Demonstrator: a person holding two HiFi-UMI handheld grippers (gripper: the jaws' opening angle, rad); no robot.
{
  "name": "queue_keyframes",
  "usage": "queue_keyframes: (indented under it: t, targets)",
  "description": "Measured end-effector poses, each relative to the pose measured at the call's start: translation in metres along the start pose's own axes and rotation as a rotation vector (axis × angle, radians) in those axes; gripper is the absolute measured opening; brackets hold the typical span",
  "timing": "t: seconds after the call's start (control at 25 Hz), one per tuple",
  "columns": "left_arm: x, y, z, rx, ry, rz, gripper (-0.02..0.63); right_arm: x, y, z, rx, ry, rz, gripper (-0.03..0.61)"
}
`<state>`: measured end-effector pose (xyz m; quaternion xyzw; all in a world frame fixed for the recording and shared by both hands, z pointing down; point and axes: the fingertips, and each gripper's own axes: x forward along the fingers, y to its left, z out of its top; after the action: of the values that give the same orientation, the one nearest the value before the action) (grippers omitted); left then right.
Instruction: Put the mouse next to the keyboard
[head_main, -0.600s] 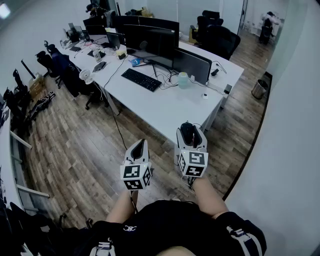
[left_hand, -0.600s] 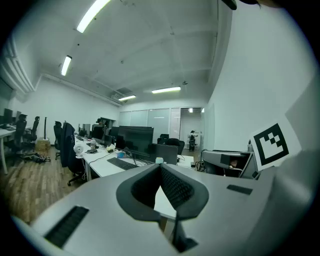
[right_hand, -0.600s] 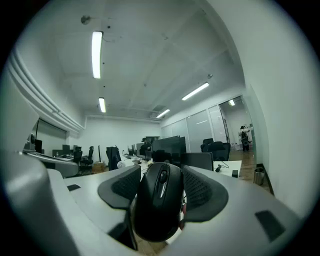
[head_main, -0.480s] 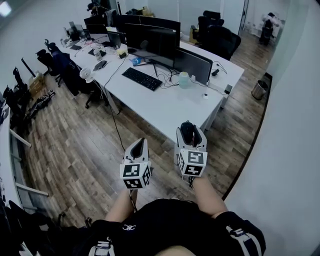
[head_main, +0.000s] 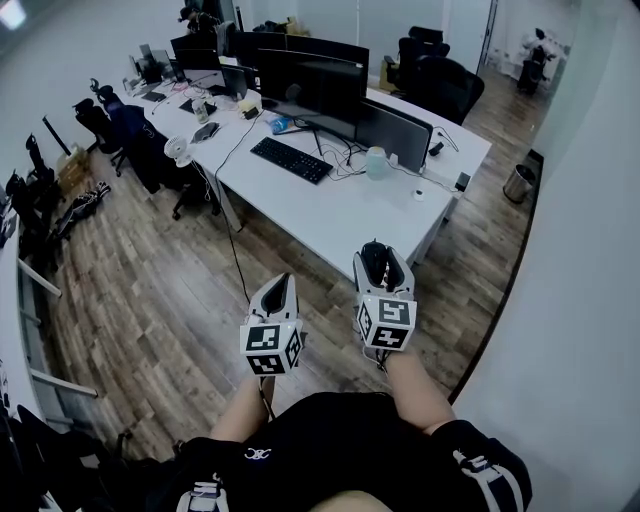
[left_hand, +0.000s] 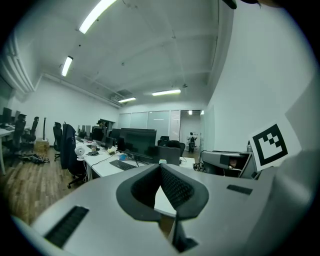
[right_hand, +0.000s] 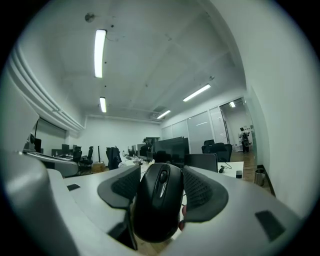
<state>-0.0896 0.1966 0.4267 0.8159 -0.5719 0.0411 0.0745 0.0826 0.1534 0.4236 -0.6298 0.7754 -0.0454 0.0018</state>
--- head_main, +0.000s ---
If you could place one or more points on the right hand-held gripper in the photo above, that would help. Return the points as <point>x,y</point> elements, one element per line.
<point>387,320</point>

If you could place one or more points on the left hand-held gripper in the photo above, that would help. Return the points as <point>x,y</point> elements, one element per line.
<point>260,340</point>

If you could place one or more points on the black keyboard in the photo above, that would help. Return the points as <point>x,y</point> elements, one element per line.
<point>292,160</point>

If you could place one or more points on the person's left forearm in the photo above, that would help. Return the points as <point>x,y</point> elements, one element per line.
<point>240,410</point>

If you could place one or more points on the person's right forearm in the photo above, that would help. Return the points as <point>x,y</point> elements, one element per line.
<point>415,390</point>

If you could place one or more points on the small white round device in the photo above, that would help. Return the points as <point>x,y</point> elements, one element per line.
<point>418,194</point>

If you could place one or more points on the translucent blue bottle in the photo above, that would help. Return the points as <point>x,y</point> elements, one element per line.
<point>377,164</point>

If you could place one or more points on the white plug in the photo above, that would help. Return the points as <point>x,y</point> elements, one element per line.
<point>394,160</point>

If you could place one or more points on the black power adapter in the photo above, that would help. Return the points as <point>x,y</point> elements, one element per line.
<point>463,181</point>

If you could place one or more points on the small black device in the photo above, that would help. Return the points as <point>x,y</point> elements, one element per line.
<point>436,149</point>

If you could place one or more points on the open grey laptop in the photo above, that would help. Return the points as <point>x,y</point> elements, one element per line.
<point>395,132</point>

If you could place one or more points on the person's black shirt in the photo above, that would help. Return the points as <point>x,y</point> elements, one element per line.
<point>340,440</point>

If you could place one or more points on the metal trash bin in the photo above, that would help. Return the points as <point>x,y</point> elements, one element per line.
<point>520,184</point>

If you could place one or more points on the blue packet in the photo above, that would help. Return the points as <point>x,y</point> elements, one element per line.
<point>281,125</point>

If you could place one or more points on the black pouch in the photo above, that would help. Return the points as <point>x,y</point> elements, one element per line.
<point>206,132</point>

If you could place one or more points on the white desk fan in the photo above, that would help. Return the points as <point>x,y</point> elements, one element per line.
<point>176,147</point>

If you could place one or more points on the black charger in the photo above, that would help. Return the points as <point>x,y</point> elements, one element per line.
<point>250,114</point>

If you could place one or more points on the pale yellow box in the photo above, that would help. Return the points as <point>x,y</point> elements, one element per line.
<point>250,104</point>

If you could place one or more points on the black office chair with jacket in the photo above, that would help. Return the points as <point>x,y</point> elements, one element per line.
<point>145,150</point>

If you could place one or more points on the clear jar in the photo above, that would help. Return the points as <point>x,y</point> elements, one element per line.
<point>200,111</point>

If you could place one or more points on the large curved black monitor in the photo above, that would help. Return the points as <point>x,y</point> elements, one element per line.
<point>310,85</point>

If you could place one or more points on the flat black router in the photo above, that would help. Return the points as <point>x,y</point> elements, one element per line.
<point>186,106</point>

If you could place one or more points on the small black screen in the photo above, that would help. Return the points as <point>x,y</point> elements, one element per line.
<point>234,81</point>

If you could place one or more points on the small flat black box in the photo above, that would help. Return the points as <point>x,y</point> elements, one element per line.
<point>154,96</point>

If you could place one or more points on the wide black monitor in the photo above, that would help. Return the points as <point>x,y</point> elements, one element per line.
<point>330,47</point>

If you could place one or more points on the ceiling light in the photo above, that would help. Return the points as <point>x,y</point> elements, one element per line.
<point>11,12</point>

